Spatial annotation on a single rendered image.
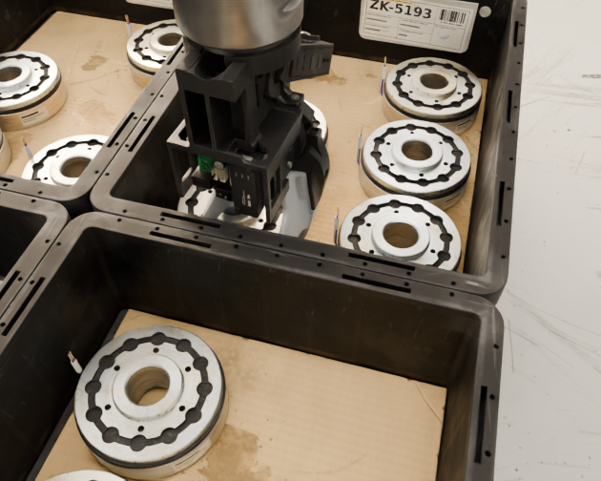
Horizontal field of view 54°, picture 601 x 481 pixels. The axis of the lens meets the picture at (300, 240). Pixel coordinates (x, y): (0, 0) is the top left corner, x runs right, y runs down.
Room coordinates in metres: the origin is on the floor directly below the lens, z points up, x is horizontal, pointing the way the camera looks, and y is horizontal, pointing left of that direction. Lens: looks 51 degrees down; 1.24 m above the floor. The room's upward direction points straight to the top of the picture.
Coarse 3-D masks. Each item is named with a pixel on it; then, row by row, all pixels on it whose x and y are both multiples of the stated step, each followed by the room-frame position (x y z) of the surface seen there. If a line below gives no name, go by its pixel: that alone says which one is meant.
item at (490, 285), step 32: (512, 0) 0.58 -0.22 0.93; (512, 32) 0.51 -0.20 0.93; (512, 64) 0.46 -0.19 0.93; (160, 96) 0.42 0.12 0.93; (512, 96) 0.41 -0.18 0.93; (512, 128) 0.37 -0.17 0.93; (128, 160) 0.34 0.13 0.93; (512, 160) 0.34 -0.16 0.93; (96, 192) 0.30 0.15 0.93; (512, 192) 0.30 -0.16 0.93; (160, 224) 0.27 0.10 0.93; (192, 224) 0.27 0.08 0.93; (224, 224) 0.27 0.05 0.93; (320, 256) 0.24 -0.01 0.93; (352, 256) 0.25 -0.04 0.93; (384, 256) 0.24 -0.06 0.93; (448, 288) 0.22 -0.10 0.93; (480, 288) 0.22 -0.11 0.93
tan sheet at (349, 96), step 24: (336, 72) 0.60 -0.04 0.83; (360, 72) 0.60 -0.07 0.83; (312, 96) 0.55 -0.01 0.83; (336, 96) 0.55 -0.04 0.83; (360, 96) 0.55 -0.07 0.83; (336, 120) 0.51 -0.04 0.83; (360, 120) 0.51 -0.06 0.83; (384, 120) 0.51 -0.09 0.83; (480, 120) 0.51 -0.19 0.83; (336, 144) 0.47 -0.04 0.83; (336, 168) 0.43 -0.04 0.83; (336, 192) 0.40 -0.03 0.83; (360, 192) 0.40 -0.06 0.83; (456, 216) 0.37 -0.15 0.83
